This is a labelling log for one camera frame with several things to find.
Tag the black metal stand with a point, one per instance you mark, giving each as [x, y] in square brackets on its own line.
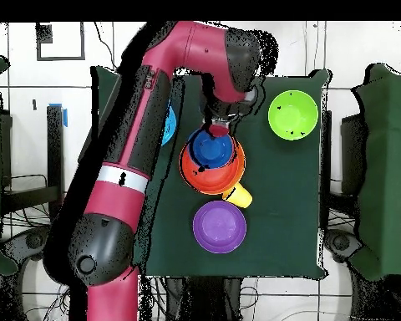
[55, 160]

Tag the yellow plastic cup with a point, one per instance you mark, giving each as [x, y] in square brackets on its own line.
[240, 197]

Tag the small dark blue bowl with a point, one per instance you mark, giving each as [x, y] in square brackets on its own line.
[210, 150]

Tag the light blue plastic bowl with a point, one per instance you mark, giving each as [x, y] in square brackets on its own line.
[169, 125]

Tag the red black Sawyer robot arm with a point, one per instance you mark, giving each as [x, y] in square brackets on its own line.
[193, 43]

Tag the dark green table cloth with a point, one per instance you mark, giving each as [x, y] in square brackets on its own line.
[280, 207]

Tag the purple plastic bowl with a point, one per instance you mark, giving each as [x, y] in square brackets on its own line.
[219, 227]

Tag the red plastic bowl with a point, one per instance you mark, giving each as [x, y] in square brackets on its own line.
[214, 180]

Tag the large orange plastic bowl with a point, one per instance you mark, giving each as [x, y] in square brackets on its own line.
[242, 164]

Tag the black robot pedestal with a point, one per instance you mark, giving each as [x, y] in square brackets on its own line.
[200, 301]

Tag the green plastic bowl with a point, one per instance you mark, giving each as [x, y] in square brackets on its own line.
[293, 115]

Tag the black square floor frame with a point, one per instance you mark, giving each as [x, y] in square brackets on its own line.
[38, 50]

